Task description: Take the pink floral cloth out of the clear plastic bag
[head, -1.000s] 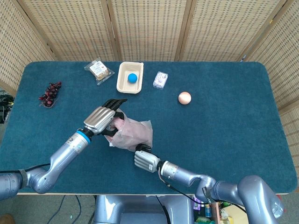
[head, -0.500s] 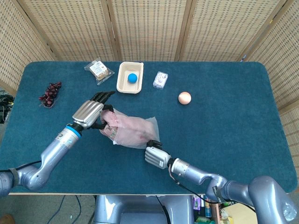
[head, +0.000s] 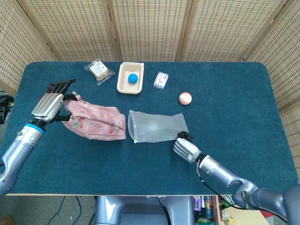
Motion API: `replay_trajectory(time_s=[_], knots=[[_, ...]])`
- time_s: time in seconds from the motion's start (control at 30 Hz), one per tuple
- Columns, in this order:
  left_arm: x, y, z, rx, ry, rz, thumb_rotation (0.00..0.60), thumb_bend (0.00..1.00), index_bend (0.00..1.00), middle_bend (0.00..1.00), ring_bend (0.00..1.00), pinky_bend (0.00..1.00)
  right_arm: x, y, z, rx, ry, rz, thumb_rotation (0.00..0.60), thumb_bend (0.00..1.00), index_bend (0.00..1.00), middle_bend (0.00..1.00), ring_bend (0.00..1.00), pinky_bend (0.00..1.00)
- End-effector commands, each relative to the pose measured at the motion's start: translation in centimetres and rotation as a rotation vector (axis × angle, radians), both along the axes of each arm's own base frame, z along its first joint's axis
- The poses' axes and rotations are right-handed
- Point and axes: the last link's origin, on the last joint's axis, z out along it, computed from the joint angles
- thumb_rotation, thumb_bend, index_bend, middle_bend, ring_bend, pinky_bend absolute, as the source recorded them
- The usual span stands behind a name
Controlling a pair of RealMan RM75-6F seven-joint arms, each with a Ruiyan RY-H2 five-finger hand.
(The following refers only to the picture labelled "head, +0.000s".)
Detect yellow cardboard box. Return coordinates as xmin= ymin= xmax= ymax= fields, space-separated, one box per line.
xmin=225 ymin=207 xmax=264 ymax=225

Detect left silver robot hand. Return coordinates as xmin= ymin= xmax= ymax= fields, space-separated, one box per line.
xmin=31 ymin=79 xmax=78 ymax=124

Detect transparent plastic zip bag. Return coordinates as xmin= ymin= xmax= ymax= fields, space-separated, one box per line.
xmin=127 ymin=110 xmax=189 ymax=144

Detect grey-blue robot torso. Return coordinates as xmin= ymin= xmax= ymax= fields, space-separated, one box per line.
xmin=93 ymin=195 xmax=195 ymax=225

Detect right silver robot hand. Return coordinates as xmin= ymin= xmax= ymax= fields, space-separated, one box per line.
xmin=173 ymin=131 xmax=202 ymax=163

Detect blue felt table cover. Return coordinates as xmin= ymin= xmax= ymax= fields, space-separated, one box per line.
xmin=0 ymin=61 xmax=300 ymax=196

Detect blue floor cable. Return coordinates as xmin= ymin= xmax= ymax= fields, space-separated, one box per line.
xmin=74 ymin=196 xmax=83 ymax=218

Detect plastic wrapped sandwich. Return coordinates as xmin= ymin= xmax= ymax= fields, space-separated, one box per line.
xmin=84 ymin=60 xmax=115 ymax=86

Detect peach wooden ball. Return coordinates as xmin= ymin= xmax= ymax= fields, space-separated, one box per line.
xmin=179 ymin=92 xmax=193 ymax=106

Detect tangled black floor cables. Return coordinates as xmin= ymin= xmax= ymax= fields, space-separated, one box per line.
xmin=0 ymin=90 xmax=14 ymax=124

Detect purple snack packet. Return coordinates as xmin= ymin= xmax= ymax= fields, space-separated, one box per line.
xmin=192 ymin=196 xmax=203 ymax=213

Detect beige plastic food container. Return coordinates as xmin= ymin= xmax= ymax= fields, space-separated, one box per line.
xmin=116 ymin=61 xmax=145 ymax=95

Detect blue label bottle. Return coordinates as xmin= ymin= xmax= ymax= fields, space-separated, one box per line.
xmin=205 ymin=196 xmax=213 ymax=213

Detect small clear purple-print box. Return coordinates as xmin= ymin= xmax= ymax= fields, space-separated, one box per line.
xmin=153 ymin=71 xmax=170 ymax=90

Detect brown wooden shelf post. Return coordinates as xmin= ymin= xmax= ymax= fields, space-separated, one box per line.
xmin=210 ymin=195 xmax=222 ymax=225

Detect woven rattan screen panel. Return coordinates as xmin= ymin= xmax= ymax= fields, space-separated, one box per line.
xmin=175 ymin=0 xmax=289 ymax=63
xmin=17 ymin=0 xmax=122 ymax=62
xmin=103 ymin=0 xmax=194 ymax=62
xmin=241 ymin=0 xmax=300 ymax=186
xmin=0 ymin=0 xmax=58 ymax=94

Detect pink floral clothes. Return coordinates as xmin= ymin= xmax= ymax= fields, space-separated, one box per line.
xmin=61 ymin=90 xmax=127 ymax=141

